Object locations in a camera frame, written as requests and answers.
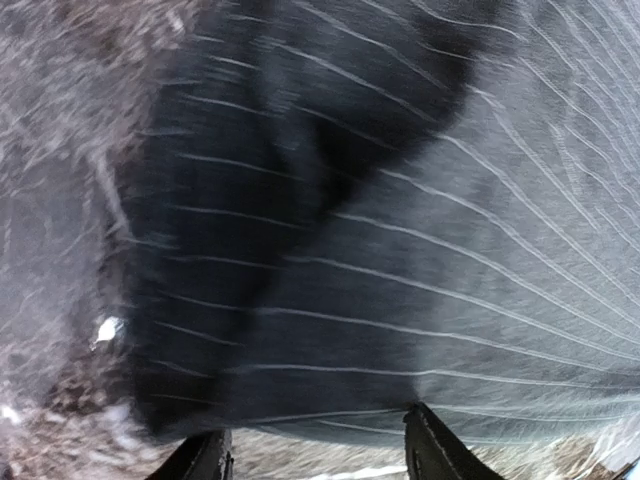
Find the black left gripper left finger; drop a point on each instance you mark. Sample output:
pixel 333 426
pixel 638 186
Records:
pixel 201 457

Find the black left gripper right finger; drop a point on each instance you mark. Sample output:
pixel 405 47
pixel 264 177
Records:
pixel 434 452

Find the black striped garment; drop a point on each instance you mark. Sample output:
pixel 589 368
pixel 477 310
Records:
pixel 347 207

